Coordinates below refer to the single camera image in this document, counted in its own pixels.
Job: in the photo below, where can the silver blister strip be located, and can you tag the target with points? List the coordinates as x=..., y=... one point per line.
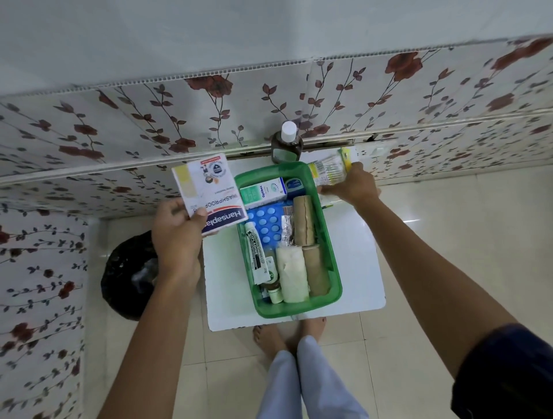
x=287, y=226

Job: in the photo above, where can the brown bandage roll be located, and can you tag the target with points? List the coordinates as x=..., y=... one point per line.
x=304, y=220
x=316, y=271

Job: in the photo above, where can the dark blue sleeve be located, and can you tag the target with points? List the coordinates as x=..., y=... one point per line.
x=509, y=375

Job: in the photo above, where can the person's right foot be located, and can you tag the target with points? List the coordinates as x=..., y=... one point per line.
x=313, y=328

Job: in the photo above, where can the clear cotton swab pack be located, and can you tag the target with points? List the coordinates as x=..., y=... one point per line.
x=330, y=168

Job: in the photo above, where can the white ointment tube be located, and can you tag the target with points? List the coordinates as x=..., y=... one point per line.
x=257, y=254

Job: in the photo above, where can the person's right hand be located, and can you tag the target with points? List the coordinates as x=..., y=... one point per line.
x=358, y=188

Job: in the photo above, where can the green plastic basket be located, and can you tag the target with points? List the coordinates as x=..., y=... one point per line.
x=332, y=267

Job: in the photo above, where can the brown bottle white cap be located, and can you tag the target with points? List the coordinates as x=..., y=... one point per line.
x=286, y=146

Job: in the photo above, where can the light blue trousers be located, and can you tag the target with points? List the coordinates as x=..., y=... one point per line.
x=319, y=384

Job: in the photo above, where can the person's right thumb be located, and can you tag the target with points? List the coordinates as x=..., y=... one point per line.
x=330, y=189

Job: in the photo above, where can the black bin bag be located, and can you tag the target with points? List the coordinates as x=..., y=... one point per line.
x=127, y=276

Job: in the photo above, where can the person's foot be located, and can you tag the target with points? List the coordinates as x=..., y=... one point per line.
x=313, y=328
x=268, y=339

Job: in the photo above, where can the person's left thumb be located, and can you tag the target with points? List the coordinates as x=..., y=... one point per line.
x=198, y=216

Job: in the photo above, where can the person's right forearm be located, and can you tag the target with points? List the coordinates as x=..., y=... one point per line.
x=427, y=280

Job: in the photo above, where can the green white medicine box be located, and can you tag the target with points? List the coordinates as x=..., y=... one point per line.
x=263, y=193

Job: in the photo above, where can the person's left forearm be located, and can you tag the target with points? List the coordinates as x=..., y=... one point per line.
x=151, y=345

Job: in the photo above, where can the white gauze roll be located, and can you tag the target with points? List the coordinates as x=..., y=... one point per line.
x=293, y=274

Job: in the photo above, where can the person's left hand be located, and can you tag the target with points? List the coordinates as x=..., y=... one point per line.
x=177, y=246

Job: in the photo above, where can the person's left foot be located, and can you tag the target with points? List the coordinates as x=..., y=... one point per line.
x=268, y=339

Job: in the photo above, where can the white plaster box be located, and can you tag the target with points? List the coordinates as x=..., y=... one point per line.
x=211, y=185

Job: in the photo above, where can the small brown vial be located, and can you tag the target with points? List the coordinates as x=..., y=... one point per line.
x=274, y=293

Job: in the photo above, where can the blue tablet blister pack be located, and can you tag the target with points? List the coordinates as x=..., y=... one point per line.
x=268, y=224

